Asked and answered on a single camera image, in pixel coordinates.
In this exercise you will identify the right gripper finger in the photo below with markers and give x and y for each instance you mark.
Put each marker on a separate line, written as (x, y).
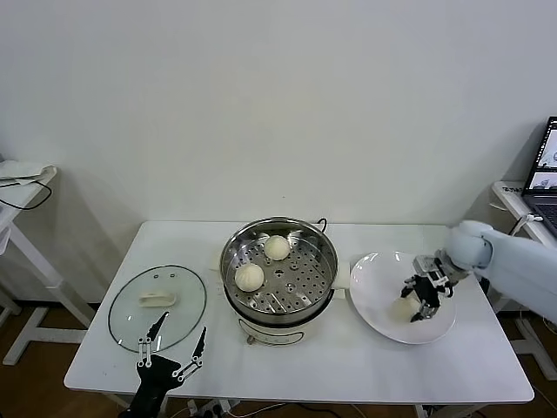
(427, 311)
(410, 289)

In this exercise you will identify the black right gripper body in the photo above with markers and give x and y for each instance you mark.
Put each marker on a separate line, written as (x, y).
(426, 291)

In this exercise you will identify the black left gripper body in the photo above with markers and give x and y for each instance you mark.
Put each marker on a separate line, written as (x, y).
(152, 379)

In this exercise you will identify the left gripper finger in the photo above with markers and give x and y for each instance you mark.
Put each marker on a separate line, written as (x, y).
(158, 325)
(201, 341)

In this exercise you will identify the white steamed baozi bun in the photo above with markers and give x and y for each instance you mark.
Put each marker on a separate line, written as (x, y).
(400, 311)
(277, 247)
(249, 277)

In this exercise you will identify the round glass pot lid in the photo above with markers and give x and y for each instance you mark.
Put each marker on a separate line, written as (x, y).
(183, 305)

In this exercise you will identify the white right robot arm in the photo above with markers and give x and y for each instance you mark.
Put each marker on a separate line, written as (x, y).
(513, 261)

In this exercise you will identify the stainless steel steamer basket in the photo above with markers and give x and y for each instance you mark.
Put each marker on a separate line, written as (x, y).
(304, 270)

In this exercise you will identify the white round plate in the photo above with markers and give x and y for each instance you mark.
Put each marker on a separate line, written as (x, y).
(374, 278)

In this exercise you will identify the white floor power strip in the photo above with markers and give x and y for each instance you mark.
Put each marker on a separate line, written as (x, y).
(213, 407)

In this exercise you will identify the white side table with laptop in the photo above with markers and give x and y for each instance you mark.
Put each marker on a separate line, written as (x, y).
(509, 196)

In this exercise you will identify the white side table with cloth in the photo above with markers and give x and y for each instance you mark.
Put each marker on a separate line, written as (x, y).
(26, 257)

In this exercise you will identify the grey open laptop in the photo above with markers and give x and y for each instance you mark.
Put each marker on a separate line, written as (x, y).
(544, 152)

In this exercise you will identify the white folded cloth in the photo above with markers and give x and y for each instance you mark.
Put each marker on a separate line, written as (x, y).
(22, 167)

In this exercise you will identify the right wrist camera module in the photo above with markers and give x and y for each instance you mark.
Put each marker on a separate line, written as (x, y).
(424, 264)

